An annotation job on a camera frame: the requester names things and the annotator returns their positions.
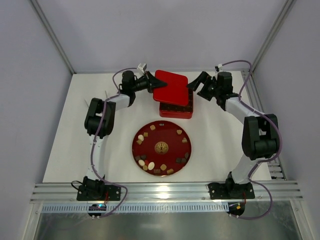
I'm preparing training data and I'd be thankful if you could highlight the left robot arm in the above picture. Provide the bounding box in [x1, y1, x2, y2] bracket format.
[83, 63, 168, 183]

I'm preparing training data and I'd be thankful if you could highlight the purple cable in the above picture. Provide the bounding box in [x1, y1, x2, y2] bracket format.
[88, 66, 141, 218]
[217, 59, 283, 220]

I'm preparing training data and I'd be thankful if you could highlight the aluminium front rail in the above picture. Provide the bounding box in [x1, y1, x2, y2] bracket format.
[30, 180, 303, 203]

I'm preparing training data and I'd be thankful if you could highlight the slotted cable duct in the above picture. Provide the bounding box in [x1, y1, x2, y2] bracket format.
[41, 202, 229, 214]

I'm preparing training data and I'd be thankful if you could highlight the brown block chocolate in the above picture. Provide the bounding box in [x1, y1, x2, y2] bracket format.
[153, 169, 161, 174]

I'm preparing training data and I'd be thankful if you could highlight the white round chocolate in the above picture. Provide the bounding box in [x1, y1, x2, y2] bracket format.
[138, 134, 144, 141]

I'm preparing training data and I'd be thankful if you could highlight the white swirl chocolate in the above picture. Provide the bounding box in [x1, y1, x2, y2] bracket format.
[138, 159, 145, 166]

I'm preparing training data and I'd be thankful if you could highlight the right frame post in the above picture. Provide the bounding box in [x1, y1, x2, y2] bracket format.
[249, 0, 298, 73]

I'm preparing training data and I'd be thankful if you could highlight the tan fluted chocolate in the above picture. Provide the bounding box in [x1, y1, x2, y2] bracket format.
[160, 164, 167, 171]

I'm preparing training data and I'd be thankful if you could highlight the white oval chocolate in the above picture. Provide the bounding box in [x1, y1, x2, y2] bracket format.
[147, 162, 155, 171]

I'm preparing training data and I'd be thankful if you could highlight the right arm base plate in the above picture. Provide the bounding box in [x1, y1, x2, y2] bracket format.
[208, 182, 255, 200]

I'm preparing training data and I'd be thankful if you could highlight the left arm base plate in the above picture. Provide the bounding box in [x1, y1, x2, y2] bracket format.
[76, 185, 121, 201]

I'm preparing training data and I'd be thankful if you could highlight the right side rail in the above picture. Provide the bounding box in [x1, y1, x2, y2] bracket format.
[241, 69, 287, 181]

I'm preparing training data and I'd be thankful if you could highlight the red tin lid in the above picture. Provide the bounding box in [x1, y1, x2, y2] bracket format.
[153, 70, 189, 106]

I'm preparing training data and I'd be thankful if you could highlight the round red tray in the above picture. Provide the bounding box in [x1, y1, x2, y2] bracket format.
[131, 120, 192, 177]

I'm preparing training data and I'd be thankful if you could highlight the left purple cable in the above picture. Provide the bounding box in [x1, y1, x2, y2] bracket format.
[88, 66, 141, 218]

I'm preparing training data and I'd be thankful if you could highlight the tan ribbed chocolate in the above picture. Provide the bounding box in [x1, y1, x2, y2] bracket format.
[167, 168, 174, 174]

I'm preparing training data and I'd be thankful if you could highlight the red chocolate box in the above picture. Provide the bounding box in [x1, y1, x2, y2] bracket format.
[159, 90, 194, 119]

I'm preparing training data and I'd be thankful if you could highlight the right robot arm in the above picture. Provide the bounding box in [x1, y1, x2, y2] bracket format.
[186, 67, 282, 195]

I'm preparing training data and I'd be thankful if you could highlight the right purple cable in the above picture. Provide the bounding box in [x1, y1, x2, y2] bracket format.
[217, 59, 283, 220]

